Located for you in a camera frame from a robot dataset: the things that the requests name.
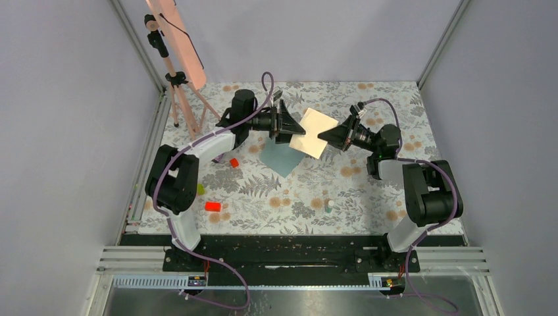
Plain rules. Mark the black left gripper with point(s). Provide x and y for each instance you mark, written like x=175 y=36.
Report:
x=283 y=123

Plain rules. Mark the pink light panel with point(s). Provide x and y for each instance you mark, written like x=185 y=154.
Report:
x=170 y=22

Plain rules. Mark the small glue stick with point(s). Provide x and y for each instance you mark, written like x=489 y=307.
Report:
x=329 y=205

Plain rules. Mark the pink tripod stand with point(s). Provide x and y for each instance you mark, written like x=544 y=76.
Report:
x=177 y=82

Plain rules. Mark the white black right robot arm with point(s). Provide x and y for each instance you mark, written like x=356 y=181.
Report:
x=431 y=195

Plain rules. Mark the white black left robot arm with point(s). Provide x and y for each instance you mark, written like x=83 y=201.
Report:
x=173 y=178

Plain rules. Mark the red cylinder block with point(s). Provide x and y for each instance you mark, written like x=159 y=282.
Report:
x=211 y=206

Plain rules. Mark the floral table mat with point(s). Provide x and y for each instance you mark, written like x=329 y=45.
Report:
x=257 y=200

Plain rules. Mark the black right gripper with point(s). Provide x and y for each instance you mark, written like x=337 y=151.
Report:
x=337 y=136

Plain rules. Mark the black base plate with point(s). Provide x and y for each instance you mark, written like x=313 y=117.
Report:
x=282 y=260

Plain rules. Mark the small red cube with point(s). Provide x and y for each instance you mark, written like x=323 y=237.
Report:
x=234 y=163

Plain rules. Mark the purple glitter microphone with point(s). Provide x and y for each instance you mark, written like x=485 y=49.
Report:
x=219 y=158

